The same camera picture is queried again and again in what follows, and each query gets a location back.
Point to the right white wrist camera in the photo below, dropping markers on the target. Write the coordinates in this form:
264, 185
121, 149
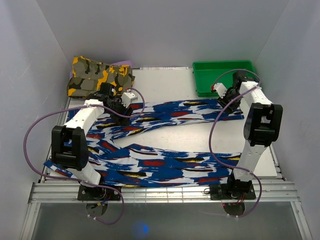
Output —
219, 89

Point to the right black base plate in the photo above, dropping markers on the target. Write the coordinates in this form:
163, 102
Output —
232, 192

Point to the blue white red patterned trousers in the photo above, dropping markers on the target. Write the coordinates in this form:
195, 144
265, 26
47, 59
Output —
143, 166

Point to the green plastic tray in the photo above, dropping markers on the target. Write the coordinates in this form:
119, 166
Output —
206, 72

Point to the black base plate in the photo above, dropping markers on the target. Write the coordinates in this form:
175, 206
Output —
90, 193
232, 192

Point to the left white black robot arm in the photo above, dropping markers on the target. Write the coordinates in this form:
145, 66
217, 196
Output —
69, 147

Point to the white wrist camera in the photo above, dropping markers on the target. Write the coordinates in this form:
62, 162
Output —
219, 89
127, 98

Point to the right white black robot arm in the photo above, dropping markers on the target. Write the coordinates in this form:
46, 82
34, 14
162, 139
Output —
261, 128

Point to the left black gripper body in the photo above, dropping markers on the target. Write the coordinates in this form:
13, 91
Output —
118, 107

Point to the camouflage yellow green trousers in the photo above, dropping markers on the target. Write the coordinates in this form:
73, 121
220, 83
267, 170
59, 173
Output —
87, 77

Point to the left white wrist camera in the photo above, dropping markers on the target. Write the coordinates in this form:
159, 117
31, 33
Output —
127, 98

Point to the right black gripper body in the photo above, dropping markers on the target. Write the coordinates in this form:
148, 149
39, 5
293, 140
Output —
227, 99

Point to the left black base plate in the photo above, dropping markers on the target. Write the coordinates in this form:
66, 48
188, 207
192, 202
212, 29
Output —
90, 193

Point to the aluminium frame rail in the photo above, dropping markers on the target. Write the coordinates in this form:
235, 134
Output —
68, 192

